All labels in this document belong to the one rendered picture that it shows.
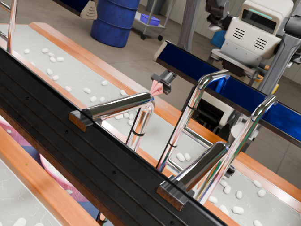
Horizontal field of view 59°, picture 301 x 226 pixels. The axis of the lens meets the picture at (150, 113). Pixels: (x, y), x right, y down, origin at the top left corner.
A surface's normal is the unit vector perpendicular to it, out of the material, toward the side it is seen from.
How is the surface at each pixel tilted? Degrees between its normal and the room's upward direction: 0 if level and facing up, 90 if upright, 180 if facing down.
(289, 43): 76
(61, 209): 0
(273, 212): 0
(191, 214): 58
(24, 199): 0
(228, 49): 90
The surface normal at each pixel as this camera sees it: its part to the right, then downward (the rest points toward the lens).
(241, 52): -0.56, 0.21
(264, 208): 0.34, -0.82
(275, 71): -0.43, 0.03
